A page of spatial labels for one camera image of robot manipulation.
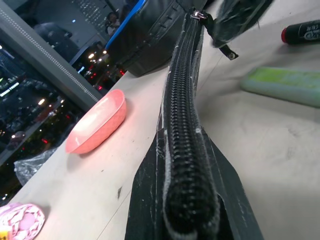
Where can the black leather bag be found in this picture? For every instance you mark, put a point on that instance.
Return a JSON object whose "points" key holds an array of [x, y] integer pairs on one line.
{"points": [[150, 37]]}

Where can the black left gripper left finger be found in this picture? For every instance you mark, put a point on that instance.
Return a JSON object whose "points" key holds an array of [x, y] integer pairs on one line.
{"points": [[146, 200]]}

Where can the grey window frame bar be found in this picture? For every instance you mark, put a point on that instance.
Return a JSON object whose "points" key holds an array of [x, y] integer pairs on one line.
{"points": [[47, 57]]}

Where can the clear crumpled plastic bag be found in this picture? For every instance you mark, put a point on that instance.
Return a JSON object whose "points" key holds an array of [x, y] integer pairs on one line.
{"points": [[35, 166]]}

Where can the black marker with red cap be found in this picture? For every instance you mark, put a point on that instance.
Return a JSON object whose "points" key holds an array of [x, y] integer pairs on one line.
{"points": [[303, 32]]}

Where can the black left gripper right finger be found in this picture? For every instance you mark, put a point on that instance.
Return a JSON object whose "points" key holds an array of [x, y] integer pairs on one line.
{"points": [[235, 200]]}

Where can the black zippered grid pouch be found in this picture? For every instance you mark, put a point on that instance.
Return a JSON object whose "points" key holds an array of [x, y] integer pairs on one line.
{"points": [[183, 120]]}

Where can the green rectangular block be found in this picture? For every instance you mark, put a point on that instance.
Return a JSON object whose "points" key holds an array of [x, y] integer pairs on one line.
{"points": [[282, 83]]}

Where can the pink wrapped round object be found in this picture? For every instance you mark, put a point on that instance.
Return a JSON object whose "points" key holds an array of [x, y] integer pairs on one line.
{"points": [[21, 222]]}

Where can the blue curved chair part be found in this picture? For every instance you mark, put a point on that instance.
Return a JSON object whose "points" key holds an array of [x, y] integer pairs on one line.
{"points": [[120, 30]]}

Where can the pink oval plastic tray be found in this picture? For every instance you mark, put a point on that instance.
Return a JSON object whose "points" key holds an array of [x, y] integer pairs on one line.
{"points": [[96, 122]]}

